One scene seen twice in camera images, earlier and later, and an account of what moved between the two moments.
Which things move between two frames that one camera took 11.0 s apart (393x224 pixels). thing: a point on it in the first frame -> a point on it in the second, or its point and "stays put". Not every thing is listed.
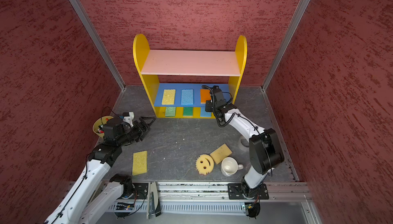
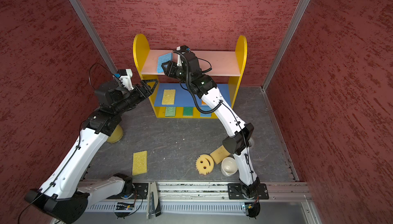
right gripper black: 208,108 -> 168,69
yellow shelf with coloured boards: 177,81 stays put
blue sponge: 187,96 -> 162,59
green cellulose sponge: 170,111 stays put
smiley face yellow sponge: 204,164 stays put
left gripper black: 143,130 -> 148,92
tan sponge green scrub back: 188,111 stays put
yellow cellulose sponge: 168,96 stays put
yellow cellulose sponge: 139,163 stays put
